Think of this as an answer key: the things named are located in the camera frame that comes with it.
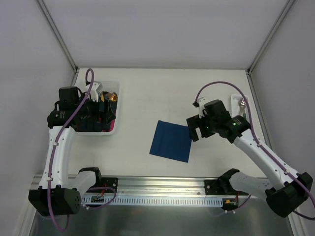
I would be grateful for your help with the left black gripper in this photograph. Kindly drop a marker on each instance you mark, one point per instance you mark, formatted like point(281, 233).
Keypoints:
point(101, 115)

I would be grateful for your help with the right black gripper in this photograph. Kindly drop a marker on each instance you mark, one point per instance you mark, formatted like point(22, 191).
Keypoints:
point(194, 128)

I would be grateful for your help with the blue paper napkin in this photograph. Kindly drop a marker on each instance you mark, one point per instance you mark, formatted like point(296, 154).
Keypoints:
point(171, 141)

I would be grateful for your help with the spoon with green handle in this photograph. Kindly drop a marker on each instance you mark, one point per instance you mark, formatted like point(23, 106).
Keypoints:
point(242, 106)

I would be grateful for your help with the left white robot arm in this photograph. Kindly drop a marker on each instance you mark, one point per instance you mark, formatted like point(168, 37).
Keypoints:
point(75, 111)

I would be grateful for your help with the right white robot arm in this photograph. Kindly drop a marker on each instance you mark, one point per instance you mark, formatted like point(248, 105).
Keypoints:
point(284, 188)

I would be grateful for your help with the rolled dark napkin bundles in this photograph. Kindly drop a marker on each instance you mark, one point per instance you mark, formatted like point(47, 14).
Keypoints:
point(87, 119)

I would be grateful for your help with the gold utensils in bin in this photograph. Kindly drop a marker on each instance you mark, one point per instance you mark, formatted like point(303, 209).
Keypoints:
point(111, 96)

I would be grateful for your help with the white plastic bin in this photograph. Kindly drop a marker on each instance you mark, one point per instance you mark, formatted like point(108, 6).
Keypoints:
point(109, 86)

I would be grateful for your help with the white perforated utensil tray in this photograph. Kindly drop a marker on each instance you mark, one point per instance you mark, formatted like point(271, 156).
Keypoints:
point(235, 110)

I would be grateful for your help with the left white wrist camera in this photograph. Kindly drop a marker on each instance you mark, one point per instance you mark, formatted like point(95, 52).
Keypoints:
point(95, 91)

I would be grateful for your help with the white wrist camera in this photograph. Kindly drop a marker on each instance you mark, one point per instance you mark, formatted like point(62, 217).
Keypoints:
point(200, 104)
point(95, 91)

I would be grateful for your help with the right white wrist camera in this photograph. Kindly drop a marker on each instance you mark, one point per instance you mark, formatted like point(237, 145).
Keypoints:
point(200, 104)

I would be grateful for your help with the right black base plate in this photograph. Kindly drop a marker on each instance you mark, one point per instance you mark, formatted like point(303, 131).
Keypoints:
point(220, 187)

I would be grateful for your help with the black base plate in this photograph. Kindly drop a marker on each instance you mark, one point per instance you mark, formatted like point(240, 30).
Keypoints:
point(111, 182)
point(220, 187)

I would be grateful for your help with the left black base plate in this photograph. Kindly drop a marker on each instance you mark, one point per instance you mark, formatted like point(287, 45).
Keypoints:
point(111, 182)

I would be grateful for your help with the aluminium mounting rail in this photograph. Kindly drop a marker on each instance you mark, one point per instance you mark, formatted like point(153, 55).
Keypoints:
point(161, 186)

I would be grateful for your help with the white slotted cable duct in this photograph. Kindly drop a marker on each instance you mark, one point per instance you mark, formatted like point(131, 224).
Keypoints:
point(153, 201)

